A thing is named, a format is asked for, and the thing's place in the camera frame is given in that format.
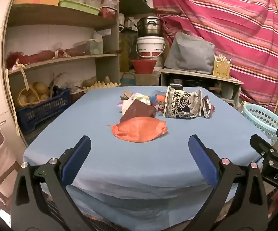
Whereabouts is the small silver wrapper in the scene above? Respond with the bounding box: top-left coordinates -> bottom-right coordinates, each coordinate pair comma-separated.
202,95 -> 215,119

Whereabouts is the red and white small basket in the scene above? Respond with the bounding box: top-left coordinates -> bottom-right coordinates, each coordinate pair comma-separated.
100,5 -> 118,20

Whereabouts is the dark blue plastic crate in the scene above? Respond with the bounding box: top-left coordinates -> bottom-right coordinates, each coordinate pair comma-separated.
16,88 -> 72,135

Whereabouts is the wicker basket of potatoes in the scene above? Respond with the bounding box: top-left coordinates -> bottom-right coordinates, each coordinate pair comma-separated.
17,82 -> 50,107

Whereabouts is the metal cooking pot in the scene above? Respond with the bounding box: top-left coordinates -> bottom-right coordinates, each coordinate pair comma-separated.
133,16 -> 165,38

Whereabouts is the low wooden cabinet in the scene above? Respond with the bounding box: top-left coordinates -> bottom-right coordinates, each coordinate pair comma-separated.
159,68 -> 244,109

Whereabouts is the red striped cloth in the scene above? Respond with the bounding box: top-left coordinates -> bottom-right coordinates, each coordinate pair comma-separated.
149,0 -> 278,112

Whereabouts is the clear plastic container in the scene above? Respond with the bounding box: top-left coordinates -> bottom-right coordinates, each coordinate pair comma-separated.
74,38 -> 104,55

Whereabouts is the red plastic basket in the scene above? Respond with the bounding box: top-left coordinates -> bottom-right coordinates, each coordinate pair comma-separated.
131,59 -> 157,74

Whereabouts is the large potato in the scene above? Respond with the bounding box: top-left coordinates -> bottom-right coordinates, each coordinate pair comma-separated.
82,76 -> 97,87

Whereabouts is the black and white snack bag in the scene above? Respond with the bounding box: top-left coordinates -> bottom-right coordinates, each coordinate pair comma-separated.
163,86 -> 203,119

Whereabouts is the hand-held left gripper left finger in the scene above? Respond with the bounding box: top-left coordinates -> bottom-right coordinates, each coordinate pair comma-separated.
10,135 -> 92,231

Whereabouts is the brown cardboard carton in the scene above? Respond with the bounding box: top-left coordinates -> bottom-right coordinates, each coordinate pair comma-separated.
120,72 -> 161,87

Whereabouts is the wooden shelf unit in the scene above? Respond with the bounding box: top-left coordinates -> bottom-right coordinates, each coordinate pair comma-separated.
2,0 -> 121,140

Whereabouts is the red mesh bag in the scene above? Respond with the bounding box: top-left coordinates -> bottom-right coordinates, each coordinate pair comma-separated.
6,49 -> 86,65

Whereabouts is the grey fabric cover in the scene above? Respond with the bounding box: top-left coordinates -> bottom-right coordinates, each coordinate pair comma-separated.
164,32 -> 215,74

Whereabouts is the yellow chopstick box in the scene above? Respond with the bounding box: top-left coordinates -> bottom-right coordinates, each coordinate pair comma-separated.
212,54 -> 232,79

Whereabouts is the yellow egg tray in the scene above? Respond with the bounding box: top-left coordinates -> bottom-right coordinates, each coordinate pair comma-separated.
82,80 -> 121,93

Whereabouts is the green plastic tray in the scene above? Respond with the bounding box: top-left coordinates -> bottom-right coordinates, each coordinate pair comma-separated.
59,0 -> 100,15

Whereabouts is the orange face mask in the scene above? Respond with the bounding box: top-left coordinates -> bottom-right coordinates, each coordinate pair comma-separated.
111,116 -> 168,143

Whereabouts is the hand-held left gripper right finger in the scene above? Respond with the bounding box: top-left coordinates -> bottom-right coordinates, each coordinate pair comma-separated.
188,135 -> 270,231

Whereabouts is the person's right hand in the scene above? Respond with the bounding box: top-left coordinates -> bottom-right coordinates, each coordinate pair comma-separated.
267,189 -> 278,220

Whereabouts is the clear zip bag orange strip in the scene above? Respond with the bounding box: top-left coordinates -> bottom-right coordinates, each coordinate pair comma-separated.
156,94 -> 166,112

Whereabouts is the pink wrapper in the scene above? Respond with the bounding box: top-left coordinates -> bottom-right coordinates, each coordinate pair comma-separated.
117,94 -> 151,114

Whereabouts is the brown cardboard box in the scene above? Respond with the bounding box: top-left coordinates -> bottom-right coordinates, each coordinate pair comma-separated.
119,100 -> 157,123

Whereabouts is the white plastic bucket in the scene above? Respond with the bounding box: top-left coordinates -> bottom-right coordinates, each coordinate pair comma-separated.
136,36 -> 165,72

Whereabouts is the light blue plastic basket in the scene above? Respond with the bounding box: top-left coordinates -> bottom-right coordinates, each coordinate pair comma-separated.
241,103 -> 278,146

